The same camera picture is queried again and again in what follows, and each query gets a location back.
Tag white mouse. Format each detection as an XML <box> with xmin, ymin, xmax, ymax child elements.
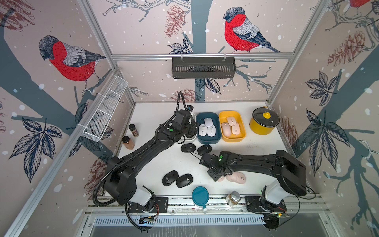
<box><xmin>204</xmin><ymin>118</ymin><xmax>213</xmax><ymax>127</ymax></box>
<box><xmin>198</xmin><ymin>124</ymin><xmax>207</xmax><ymax>137</ymax></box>
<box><xmin>207</xmin><ymin>125</ymin><xmax>217</xmax><ymax>137</ymax></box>

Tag black mouse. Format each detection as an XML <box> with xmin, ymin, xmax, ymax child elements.
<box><xmin>197</xmin><ymin>144</ymin><xmax>212</xmax><ymax>156</ymax></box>
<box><xmin>176</xmin><ymin>173</ymin><xmax>193</xmax><ymax>188</ymax></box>
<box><xmin>181</xmin><ymin>143</ymin><xmax>196</xmax><ymax>153</ymax></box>
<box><xmin>162</xmin><ymin>170</ymin><xmax>179</xmax><ymax>187</ymax></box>

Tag pink mouse top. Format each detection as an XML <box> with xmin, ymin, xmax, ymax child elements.
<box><xmin>227</xmin><ymin>116</ymin><xmax>237</xmax><ymax>126</ymax></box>

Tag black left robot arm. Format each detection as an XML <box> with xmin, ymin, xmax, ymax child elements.
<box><xmin>92</xmin><ymin>92</ymin><xmax>198</xmax><ymax>210</ymax></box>

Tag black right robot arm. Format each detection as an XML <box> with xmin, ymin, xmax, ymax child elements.
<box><xmin>199</xmin><ymin>150</ymin><xmax>307</xmax><ymax>205</ymax></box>

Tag white storage box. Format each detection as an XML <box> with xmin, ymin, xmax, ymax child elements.
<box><xmin>179</xmin><ymin>112</ymin><xmax>197</xmax><ymax>142</ymax></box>

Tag yellow storage box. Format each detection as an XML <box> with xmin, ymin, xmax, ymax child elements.
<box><xmin>219</xmin><ymin>111</ymin><xmax>246</xmax><ymax>142</ymax></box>

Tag teal round lid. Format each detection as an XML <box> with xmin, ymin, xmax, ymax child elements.
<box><xmin>191</xmin><ymin>186</ymin><xmax>209</xmax><ymax>214</ymax></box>

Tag glass jar silver lid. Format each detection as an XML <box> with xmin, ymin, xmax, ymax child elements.
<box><xmin>225</xmin><ymin>191</ymin><xmax>241</xmax><ymax>207</ymax></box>

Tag spice jar dark lid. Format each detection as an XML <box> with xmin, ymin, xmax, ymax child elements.
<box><xmin>128</xmin><ymin>124</ymin><xmax>139</xmax><ymax>137</ymax></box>

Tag spice jar brown contents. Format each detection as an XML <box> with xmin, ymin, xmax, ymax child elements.
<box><xmin>122</xmin><ymin>136</ymin><xmax>135</xmax><ymax>150</ymax></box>

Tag yellow pot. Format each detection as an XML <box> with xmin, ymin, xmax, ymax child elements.
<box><xmin>249</xmin><ymin>107</ymin><xmax>280</xmax><ymax>135</ymax></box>

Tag glass lid yellow knob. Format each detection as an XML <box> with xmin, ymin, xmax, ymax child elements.
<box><xmin>252</xmin><ymin>107</ymin><xmax>280</xmax><ymax>127</ymax></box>

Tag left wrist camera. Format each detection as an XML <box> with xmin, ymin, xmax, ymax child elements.
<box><xmin>186</xmin><ymin>105</ymin><xmax>194</xmax><ymax>113</ymax></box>

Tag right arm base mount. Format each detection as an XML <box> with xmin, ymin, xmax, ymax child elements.
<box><xmin>244</xmin><ymin>195</ymin><xmax>287</xmax><ymax>215</ymax></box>

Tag black hanging wire basket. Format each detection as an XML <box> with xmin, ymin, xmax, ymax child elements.
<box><xmin>171</xmin><ymin>57</ymin><xmax>236</xmax><ymax>79</ymax></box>

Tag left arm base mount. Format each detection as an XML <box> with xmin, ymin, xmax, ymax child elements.
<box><xmin>127</xmin><ymin>186</ymin><xmax>169</xmax><ymax>214</ymax></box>

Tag white wire mesh shelf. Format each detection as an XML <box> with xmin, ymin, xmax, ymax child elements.
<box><xmin>82</xmin><ymin>74</ymin><xmax>128</xmax><ymax>142</ymax></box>

